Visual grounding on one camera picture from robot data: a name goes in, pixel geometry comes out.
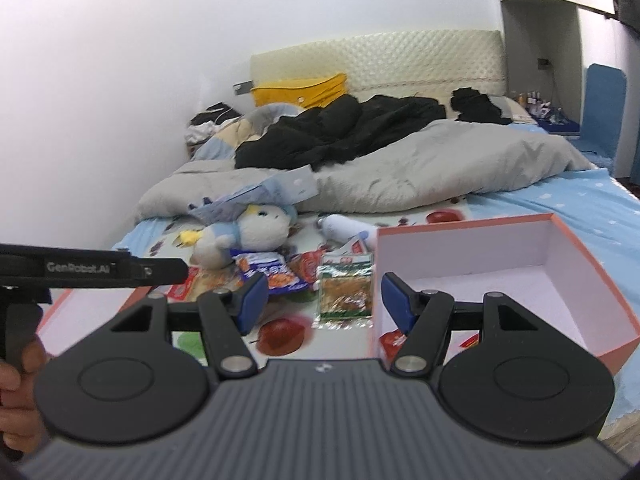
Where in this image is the pile of clothes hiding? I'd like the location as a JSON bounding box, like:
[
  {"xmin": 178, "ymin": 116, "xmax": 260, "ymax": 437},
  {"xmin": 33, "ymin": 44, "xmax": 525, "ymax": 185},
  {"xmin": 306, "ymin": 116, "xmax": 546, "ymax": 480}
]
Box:
[{"xmin": 185, "ymin": 102, "xmax": 244, "ymax": 144}]

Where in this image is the blue penguin plush toy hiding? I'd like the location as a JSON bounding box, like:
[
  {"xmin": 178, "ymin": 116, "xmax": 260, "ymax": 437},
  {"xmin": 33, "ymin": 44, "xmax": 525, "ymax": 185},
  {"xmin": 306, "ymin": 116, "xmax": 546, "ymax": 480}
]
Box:
[{"xmin": 179, "ymin": 202, "xmax": 299, "ymax": 269}]

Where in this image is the blue chair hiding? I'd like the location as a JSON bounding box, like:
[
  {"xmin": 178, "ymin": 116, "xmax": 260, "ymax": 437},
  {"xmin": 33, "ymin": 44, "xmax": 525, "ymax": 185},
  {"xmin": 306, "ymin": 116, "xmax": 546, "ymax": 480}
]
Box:
[{"xmin": 579, "ymin": 63, "xmax": 629, "ymax": 159}]

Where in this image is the clear plastic bag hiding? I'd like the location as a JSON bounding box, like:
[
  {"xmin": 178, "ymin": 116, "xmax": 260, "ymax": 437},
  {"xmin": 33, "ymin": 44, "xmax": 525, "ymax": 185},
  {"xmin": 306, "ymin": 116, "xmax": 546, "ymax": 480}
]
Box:
[{"xmin": 187, "ymin": 167, "xmax": 321, "ymax": 224}]

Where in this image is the blue label red snack packet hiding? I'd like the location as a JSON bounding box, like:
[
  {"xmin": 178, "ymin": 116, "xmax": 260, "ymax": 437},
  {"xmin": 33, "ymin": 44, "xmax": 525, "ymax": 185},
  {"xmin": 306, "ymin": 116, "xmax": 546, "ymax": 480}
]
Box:
[{"xmin": 234, "ymin": 252, "xmax": 311, "ymax": 294}]

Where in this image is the black jacket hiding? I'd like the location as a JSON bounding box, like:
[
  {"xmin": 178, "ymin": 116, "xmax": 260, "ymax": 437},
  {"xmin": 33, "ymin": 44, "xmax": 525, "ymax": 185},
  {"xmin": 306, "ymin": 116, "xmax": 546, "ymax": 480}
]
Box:
[{"xmin": 234, "ymin": 93, "xmax": 449, "ymax": 171}]

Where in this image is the white pillow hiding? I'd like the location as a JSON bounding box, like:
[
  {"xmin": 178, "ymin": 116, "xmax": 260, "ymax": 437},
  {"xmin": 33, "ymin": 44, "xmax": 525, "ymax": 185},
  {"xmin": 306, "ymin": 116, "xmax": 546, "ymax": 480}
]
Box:
[{"xmin": 487, "ymin": 95, "xmax": 534, "ymax": 124}]

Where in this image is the pink box lid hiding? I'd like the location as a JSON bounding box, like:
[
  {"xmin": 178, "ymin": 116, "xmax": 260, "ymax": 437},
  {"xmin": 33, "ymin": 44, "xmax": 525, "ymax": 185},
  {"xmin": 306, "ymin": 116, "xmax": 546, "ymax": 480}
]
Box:
[{"xmin": 37, "ymin": 285, "xmax": 152, "ymax": 357}]

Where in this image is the small black cloth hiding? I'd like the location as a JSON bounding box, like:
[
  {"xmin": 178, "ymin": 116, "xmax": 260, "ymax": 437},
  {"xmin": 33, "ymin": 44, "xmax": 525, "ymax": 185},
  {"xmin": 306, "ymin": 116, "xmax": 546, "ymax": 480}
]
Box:
[{"xmin": 449, "ymin": 87, "xmax": 514, "ymax": 124}]

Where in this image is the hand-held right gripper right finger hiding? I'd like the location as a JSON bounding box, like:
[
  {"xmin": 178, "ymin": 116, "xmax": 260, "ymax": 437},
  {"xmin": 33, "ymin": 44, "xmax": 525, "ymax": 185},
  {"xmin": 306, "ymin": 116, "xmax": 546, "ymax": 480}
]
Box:
[{"xmin": 381, "ymin": 272, "xmax": 543, "ymax": 379}]

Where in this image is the white printed packet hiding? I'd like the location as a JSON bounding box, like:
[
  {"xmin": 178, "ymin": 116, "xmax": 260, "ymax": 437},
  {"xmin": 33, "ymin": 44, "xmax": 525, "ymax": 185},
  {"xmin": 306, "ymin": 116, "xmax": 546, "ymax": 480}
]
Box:
[{"xmin": 339, "ymin": 230, "xmax": 377, "ymax": 257}]

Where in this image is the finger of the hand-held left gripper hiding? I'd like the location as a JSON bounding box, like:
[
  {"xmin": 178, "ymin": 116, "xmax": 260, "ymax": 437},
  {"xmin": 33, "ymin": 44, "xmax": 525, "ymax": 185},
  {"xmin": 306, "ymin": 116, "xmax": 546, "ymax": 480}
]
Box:
[{"xmin": 127, "ymin": 257, "xmax": 190, "ymax": 289}]

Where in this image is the cream padded headboard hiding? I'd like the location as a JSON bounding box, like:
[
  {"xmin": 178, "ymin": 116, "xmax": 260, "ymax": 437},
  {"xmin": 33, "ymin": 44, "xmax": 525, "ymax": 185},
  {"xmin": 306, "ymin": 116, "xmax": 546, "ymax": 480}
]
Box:
[{"xmin": 248, "ymin": 29, "xmax": 505, "ymax": 100}]

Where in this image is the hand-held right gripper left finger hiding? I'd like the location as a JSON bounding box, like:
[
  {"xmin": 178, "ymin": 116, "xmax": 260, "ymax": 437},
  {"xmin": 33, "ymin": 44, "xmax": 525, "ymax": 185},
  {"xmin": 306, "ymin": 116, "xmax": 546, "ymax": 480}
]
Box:
[{"xmin": 107, "ymin": 275, "xmax": 271, "ymax": 380}]

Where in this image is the green label snack packet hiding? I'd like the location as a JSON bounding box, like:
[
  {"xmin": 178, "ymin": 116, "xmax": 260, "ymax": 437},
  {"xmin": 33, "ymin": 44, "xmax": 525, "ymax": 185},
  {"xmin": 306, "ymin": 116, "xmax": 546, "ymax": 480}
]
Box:
[{"xmin": 312, "ymin": 252, "xmax": 376, "ymax": 331}]

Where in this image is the white plush toy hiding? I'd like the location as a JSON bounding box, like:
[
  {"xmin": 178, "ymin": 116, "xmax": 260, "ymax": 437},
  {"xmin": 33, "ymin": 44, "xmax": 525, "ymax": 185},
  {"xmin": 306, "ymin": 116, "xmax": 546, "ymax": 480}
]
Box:
[{"xmin": 319, "ymin": 213, "xmax": 372, "ymax": 244}]

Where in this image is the yellow pillow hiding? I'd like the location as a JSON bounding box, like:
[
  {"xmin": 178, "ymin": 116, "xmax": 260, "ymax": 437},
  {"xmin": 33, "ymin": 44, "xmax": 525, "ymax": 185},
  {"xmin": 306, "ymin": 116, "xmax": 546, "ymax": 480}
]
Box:
[{"xmin": 249, "ymin": 73, "xmax": 349, "ymax": 110}]

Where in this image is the grey duvet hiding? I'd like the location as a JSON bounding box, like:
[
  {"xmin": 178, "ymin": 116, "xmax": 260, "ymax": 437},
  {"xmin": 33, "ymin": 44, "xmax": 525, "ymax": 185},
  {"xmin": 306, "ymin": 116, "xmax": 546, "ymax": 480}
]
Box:
[{"xmin": 134, "ymin": 119, "xmax": 597, "ymax": 224}]

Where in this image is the red spicy strip packet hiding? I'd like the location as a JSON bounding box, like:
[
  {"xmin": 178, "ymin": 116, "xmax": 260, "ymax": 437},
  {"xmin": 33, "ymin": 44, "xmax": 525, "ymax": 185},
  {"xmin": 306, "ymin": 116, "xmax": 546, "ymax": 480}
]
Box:
[{"xmin": 289, "ymin": 251, "xmax": 327, "ymax": 287}]

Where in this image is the person's left hand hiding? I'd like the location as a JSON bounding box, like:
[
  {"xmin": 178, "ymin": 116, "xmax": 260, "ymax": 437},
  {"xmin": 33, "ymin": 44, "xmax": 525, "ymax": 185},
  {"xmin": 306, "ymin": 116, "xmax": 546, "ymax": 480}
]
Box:
[{"xmin": 0, "ymin": 334, "xmax": 50, "ymax": 453}]

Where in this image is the yellow snack packet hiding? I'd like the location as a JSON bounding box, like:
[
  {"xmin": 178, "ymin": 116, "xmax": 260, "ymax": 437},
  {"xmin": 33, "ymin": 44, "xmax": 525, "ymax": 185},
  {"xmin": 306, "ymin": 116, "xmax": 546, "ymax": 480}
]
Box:
[{"xmin": 169, "ymin": 266, "xmax": 243, "ymax": 302}]

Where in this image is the blue beige patterned quilt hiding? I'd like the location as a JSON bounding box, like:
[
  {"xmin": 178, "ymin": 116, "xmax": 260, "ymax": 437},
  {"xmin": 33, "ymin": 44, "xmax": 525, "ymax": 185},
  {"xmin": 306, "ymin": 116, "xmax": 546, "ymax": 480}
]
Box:
[{"xmin": 192, "ymin": 102, "xmax": 307, "ymax": 162}]

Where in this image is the row of small bottles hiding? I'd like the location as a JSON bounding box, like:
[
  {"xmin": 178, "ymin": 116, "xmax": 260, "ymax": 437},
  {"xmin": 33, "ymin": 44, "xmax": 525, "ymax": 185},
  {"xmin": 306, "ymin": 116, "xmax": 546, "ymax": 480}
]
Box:
[{"xmin": 509, "ymin": 89, "xmax": 567, "ymax": 124}]

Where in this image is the pink cardboard box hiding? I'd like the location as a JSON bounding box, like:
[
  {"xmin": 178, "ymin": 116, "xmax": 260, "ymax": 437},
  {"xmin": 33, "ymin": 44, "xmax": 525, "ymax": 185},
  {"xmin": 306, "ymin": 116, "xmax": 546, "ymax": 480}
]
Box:
[{"xmin": 369, "ymin": 213, "xmax": 640, "ymax": 378}]

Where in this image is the small red snack packet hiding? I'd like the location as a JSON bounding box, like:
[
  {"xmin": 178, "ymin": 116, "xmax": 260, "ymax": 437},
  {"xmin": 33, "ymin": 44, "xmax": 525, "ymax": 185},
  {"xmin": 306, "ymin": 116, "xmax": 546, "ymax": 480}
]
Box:
[{"xmin": 379, "ymin": 330, "xmax": 417, "ymax": 362}]

